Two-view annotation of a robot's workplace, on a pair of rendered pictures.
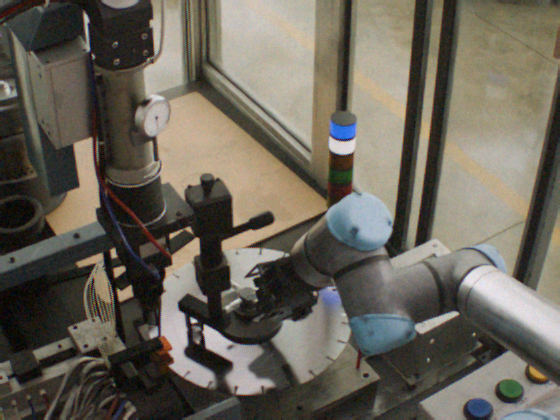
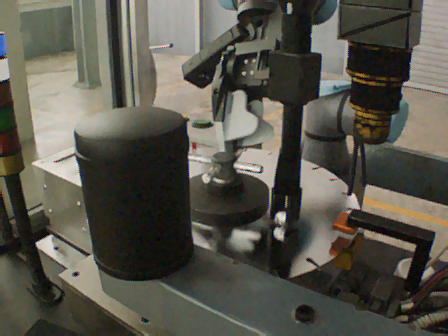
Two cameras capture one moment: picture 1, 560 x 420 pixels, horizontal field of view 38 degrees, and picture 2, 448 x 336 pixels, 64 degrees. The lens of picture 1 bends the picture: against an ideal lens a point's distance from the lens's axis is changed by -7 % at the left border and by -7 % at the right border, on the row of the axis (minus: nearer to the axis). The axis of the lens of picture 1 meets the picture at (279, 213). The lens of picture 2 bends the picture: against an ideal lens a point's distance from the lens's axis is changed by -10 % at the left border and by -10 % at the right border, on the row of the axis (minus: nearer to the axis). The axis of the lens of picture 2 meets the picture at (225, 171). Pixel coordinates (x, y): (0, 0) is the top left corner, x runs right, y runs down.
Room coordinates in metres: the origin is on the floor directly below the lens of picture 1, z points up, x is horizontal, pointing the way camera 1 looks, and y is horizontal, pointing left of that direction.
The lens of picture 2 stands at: (1.13, 0.44, 1.18)
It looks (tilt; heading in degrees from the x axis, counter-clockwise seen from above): 25 degrees down; 247
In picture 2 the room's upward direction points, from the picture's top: straight up
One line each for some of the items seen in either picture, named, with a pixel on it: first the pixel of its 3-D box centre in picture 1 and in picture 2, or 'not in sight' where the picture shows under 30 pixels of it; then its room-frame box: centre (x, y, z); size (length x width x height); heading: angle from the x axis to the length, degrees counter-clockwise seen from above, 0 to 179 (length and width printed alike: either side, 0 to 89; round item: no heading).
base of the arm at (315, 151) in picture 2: not in sight; (324, 146); (0.49, -0.37, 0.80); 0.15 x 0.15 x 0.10
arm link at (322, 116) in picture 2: not in sight; (330, 105); (0.49, -0.36, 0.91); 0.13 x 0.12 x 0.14; 112
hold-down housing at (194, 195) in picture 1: (210, 235); (297, 7); (0.90, 0.10, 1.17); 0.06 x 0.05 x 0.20; 113
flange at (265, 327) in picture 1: (248, 310); (223, 187); (0.96, 0.05, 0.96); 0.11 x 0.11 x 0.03
